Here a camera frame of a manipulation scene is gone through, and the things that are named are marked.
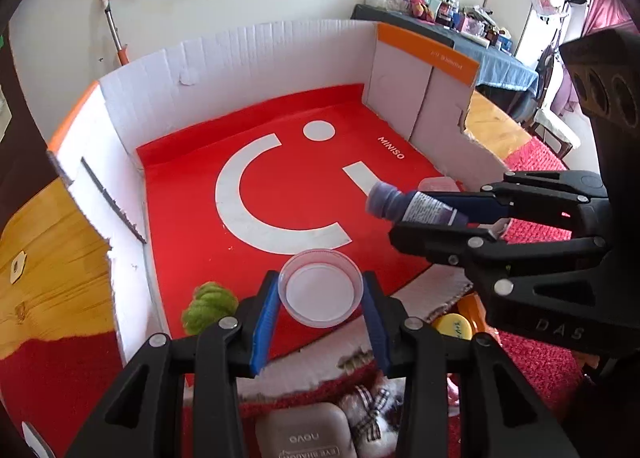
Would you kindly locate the grey eyeshadow case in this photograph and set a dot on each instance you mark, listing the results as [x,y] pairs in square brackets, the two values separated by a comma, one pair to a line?
[305,430]

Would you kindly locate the side table with dark cloth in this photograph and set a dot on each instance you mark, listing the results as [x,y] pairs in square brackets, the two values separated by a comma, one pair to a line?
[500,65]

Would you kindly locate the dark brown door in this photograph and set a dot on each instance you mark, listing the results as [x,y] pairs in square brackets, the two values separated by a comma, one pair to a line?
[20,162]

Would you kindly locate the small white device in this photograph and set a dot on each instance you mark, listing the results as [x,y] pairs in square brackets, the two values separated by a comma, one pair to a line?
[37,440]

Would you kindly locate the white plush toy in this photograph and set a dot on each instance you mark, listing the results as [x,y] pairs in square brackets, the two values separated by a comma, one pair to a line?
[370,413]

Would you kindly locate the round clear plastic lid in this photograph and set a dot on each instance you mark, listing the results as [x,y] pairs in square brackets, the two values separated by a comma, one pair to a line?
[320,293]

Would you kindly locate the orange packet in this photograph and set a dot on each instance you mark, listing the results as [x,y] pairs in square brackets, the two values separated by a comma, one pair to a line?
[472,308]

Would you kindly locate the red knitted table cloth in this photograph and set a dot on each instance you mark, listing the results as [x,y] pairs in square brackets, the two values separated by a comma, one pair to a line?
[60,378]

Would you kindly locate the white and orange cardboard box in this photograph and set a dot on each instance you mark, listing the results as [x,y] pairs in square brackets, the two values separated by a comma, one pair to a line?
[250,57]

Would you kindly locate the red smiley paper sheet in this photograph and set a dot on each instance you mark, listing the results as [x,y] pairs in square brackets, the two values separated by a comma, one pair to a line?
[190,177]

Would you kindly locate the green pom-pom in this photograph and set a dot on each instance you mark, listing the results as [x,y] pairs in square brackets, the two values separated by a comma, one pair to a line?
[207,308]

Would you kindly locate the blue paint bottle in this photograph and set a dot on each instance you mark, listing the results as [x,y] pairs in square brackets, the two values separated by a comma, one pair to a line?
[430,205]

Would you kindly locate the white cushioned chair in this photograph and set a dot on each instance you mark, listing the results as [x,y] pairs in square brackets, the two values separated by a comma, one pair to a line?
[555,130]

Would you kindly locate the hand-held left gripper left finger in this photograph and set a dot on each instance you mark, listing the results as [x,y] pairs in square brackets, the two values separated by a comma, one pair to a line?
[262,323]

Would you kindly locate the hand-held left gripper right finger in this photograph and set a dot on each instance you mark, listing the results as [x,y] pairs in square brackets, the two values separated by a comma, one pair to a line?
[376,323]

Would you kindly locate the clutter of small toiletries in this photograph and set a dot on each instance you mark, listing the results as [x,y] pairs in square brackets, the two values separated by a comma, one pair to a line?
[440,7]

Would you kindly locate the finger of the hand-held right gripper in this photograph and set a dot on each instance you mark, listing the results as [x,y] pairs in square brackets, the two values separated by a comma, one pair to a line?
[550,182]
[450,245]

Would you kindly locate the yellow round lid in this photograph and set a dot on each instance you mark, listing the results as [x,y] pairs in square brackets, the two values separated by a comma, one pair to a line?
[452,327]

